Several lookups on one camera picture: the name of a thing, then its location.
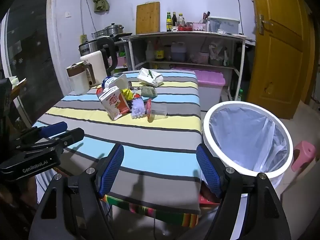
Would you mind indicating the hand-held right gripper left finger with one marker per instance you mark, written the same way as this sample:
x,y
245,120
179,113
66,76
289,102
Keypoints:
x,y
112,170

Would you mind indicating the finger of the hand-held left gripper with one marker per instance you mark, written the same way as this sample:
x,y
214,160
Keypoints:
x,y
53,128
72,135

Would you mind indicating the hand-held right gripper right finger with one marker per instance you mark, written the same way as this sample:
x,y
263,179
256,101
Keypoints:
x,y
210,172

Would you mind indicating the white round waste bin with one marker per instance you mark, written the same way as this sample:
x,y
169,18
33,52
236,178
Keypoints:
x,y
215,152

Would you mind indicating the white trash bin with liner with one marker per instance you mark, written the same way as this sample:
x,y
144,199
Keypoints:
x,y
240,135

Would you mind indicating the red white milk carton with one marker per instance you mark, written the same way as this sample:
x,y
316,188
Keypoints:
x,y
113,103

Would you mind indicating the yellow snack wrapper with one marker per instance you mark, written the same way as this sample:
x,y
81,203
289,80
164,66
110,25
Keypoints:
x,y
127,94

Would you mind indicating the white cup blue label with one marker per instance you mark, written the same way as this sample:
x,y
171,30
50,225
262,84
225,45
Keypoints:
x,y
120,81

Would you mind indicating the red round lid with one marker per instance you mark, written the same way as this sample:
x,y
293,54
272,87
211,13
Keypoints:
x,y
149,107

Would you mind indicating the clear plastic bag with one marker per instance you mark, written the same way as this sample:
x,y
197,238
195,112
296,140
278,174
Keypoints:
x,y
158,112

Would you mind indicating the grey green packet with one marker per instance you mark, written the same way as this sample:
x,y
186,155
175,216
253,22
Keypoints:
x,y
147,92

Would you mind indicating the white paper bag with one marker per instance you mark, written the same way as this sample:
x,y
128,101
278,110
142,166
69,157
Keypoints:
x,y
150,77

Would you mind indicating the red box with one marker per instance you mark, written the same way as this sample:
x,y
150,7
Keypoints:
x,y
207,200

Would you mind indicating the striped tablecloth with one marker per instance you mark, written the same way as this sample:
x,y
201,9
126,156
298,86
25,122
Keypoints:
x,y
150,140

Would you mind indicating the white canister brown band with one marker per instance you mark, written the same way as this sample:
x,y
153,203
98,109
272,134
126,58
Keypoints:
x,y
78,80

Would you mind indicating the multicoloured striped cloth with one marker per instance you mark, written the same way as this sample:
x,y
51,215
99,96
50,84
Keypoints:
x,y
155,211

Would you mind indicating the cream electric kettle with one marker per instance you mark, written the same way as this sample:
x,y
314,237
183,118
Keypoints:
x,y
93,65

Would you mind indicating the green glass bottle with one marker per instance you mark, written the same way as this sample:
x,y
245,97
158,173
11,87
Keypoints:
x,y
240,96

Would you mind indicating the pink plastic drawer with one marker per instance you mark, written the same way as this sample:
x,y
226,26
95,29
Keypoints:
x,y
121,62

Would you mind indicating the stainless steel cooker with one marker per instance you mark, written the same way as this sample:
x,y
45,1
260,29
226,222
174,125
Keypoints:
x,y
88,47

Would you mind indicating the dark glass door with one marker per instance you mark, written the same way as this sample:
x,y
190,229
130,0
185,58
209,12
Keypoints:
x,y
32,42

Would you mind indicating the pink lidded storage box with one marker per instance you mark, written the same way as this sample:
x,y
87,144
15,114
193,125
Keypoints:
x,y
207,78

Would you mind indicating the pink plastic stool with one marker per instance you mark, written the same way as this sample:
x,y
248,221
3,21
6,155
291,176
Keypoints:
x,y
303,155

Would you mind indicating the small steel pot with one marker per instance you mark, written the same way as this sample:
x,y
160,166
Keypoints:
x,y
98,33

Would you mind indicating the white plastic bottle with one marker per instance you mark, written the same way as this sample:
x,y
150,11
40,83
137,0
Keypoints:
x,y
149,52

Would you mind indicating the steel steamer pot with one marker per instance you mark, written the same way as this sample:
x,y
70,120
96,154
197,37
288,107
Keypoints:
x,y
114,28

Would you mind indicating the pink plastic tub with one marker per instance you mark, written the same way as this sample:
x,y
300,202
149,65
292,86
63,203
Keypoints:
x,y
204,58

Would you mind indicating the yellow label oil bottle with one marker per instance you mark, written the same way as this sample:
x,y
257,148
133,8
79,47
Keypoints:
x,y
159,53

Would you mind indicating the crumpled plastic bags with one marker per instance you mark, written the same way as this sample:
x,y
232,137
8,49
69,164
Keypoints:
x,y
217,51

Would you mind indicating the grey plastic jug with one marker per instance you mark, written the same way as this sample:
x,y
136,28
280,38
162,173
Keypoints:
x,y
178,52

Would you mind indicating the dark jar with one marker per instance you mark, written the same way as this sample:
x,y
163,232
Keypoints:
x,y
167,53

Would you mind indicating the yellow wooden door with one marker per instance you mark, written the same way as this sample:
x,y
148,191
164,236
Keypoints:
x,y
277,62

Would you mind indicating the wooden cutting board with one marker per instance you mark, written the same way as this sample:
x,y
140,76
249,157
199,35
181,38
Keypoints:
x,y
148,17

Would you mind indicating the white shelf rack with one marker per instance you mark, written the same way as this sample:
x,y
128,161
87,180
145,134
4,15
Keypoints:
x,y
180,35

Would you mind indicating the pink utensil basket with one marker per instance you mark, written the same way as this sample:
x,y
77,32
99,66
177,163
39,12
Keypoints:
x,y
199,27

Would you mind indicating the red food bowl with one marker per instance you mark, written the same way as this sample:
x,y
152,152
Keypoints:
x,y
185,28

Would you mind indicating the green bottle yellow label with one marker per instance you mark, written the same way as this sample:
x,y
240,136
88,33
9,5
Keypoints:
x,y
169,23

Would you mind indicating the clear storage box white lid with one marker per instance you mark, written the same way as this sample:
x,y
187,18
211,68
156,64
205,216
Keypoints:
x,y
223,25

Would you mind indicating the dark sauce bottle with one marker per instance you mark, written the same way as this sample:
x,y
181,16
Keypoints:
x,y
174,20

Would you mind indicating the clear bottle yellow cap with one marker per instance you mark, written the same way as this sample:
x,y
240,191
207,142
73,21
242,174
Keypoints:
x,y
181,20

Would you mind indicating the kitchen knife set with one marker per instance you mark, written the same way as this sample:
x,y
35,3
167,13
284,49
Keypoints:
x,y
206,17

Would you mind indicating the yellow wall outlet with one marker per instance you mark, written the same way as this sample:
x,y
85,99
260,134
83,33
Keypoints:
x,y
83,39

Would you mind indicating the white wall socket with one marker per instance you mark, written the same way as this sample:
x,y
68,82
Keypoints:
x,y
68,14

